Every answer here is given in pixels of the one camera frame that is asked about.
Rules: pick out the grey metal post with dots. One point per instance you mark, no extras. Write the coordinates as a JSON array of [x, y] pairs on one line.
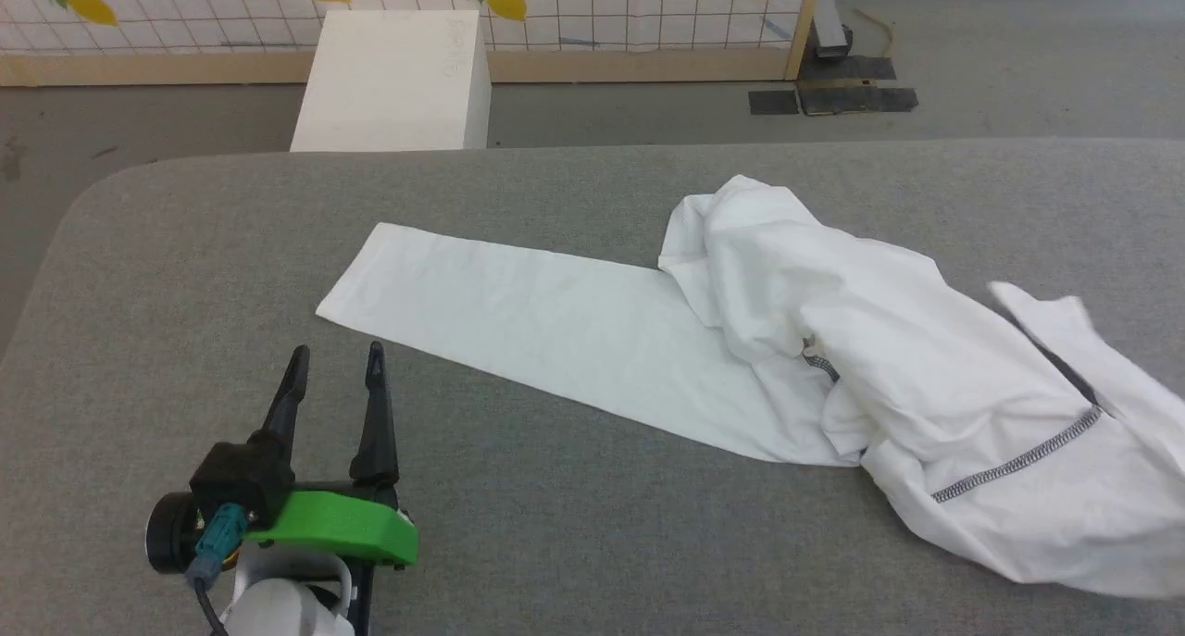
[[830, 20]]

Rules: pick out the lemon-patterned grid wall panel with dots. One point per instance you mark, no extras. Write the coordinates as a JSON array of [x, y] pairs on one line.
[[592, 25]]

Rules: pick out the white garment with grey stitching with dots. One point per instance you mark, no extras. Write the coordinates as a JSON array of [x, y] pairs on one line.
[[833, 358]]

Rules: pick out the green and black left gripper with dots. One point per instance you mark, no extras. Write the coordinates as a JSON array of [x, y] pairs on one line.
[[343, 525]]

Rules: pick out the white rectangular box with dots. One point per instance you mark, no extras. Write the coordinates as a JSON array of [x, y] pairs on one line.
[[393, 81]]

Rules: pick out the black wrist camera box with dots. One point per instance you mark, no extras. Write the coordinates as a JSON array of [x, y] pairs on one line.
[[245, 479]]

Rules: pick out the dark base plate under post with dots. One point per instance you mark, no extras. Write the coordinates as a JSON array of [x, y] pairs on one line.
[[861, 68]]

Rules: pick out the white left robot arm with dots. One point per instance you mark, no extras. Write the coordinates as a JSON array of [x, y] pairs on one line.
[[278, 608]]

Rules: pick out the small black floor plate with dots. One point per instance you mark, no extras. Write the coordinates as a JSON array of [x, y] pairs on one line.
[[773, 102]]

